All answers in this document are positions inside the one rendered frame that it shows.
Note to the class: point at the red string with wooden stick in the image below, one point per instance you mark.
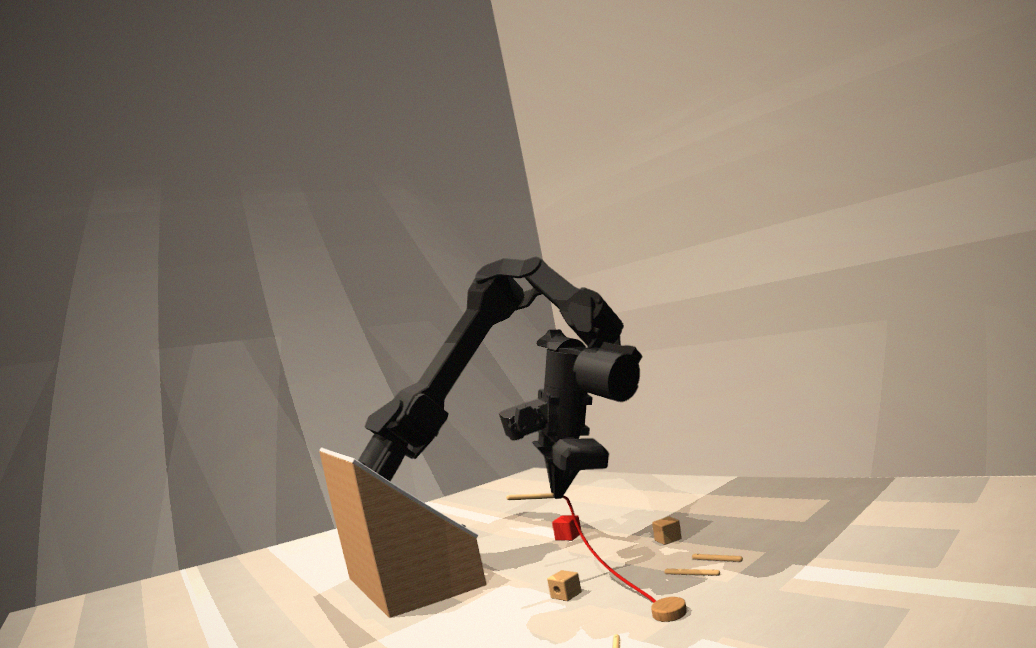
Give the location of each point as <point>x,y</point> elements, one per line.
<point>551,495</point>

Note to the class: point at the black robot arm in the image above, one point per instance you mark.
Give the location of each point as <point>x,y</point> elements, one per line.
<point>407,424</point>

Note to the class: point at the red cube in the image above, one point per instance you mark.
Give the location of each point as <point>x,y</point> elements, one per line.
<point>565,529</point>

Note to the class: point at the round wooden button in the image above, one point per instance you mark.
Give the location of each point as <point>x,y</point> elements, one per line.
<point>669,609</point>

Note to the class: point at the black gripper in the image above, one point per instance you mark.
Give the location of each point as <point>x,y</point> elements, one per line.
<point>564,453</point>

